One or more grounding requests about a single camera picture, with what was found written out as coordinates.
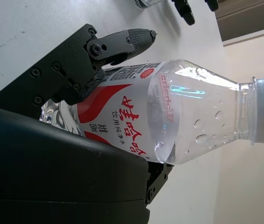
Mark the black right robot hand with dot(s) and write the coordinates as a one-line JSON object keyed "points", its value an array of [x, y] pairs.
{"points": [[52, 175]]}

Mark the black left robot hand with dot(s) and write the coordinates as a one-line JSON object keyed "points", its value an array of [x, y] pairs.
{"points": [[187, 14]]}

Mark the clear glass cup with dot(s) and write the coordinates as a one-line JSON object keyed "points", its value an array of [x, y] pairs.
{"points": [[149, 2]]}

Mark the clear plastic water bottle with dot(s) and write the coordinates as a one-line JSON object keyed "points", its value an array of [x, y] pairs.
{"points": [[180, 112]]}

